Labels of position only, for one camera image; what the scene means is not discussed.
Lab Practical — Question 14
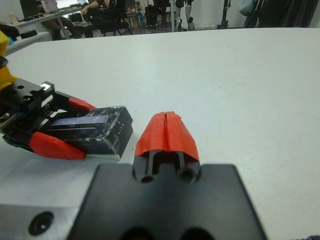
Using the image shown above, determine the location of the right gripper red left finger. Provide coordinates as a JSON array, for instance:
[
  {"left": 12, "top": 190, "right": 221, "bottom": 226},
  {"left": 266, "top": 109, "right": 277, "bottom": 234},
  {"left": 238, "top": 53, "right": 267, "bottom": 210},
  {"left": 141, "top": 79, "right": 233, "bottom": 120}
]
[{"left": 133, "top": 111, "right": 168, "bottom": 181}]

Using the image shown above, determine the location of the black flat item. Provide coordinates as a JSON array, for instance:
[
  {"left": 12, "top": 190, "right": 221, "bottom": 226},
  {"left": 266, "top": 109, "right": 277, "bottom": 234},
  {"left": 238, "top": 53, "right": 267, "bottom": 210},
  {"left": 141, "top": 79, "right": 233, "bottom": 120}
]
[{"left": 19, "top": 29, "right": 38, "bottom": 39}]

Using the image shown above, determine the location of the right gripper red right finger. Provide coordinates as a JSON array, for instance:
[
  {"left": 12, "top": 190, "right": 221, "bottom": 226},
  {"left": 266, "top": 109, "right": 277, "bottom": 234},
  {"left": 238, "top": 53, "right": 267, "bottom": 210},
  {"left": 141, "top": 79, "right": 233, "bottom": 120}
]
[{"left": 164, "top": 110, "right": 202, "bottom": 183}]

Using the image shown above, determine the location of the black gantry stand yellow hoist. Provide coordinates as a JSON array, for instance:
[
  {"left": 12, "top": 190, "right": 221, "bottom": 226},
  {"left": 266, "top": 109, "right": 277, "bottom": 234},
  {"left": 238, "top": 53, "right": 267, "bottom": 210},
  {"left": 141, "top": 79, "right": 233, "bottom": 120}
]
[{"left": 216, "top": 0, "right": 230, "bottom": 30}]

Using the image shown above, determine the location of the white side table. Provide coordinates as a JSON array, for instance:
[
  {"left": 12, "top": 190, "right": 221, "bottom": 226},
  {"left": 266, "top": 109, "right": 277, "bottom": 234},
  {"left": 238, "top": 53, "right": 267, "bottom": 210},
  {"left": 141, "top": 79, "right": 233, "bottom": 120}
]
[{"left": 4, "top": 31, "right": 50, "bottom": 56}]

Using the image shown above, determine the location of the small silver humanoid robot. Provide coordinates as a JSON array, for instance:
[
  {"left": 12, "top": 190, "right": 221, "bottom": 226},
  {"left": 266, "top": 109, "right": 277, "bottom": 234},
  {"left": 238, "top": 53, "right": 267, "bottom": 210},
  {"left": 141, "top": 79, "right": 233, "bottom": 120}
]
[{"left": 174, "top": 0, "right": 196, "bottom": 31}]

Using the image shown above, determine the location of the black circuit board module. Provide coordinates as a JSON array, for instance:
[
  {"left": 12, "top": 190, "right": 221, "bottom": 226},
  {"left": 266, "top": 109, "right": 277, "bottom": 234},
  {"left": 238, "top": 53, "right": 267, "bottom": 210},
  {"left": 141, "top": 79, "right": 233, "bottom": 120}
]
[{"left": 47, "top": 105, "right": 134, "bottom": 157}]

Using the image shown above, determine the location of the translucent plastic bag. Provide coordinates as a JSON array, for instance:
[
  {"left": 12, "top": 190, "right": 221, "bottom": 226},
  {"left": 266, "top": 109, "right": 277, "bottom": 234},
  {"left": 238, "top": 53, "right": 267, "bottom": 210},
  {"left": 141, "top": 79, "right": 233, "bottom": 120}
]
[{"left": 237, "top": 0, "right": 254, "bottom": 15}]

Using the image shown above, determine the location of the person with VR headset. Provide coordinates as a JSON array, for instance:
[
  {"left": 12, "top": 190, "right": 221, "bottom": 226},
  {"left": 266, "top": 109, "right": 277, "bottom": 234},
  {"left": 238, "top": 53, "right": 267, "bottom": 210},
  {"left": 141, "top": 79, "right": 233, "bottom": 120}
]
[{"left": 41, "top": 0, "right": 76, "bottom": 41}]

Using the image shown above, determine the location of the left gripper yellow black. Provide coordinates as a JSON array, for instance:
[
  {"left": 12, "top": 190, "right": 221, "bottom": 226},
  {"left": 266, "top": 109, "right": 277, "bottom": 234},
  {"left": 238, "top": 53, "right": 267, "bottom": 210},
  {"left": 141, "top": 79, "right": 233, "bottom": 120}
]
[{"left": 0, "top": 29, "right": 97, "bottom": 161}]

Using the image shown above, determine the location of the grey office desk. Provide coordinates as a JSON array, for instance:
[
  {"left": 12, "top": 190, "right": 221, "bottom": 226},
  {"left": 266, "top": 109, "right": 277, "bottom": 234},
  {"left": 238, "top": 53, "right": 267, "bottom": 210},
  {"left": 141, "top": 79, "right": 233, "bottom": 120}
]
[{"left": 17, "top": 6, "right": 83, "bottom": 27}]

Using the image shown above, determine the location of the person in black shirt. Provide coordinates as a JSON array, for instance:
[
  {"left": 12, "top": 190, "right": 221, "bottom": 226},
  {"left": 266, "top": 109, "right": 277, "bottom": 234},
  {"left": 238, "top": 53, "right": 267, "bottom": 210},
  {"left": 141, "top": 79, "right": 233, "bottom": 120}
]
[{"left": 81, "top": 0, "right": 132, "bottom": 38}]

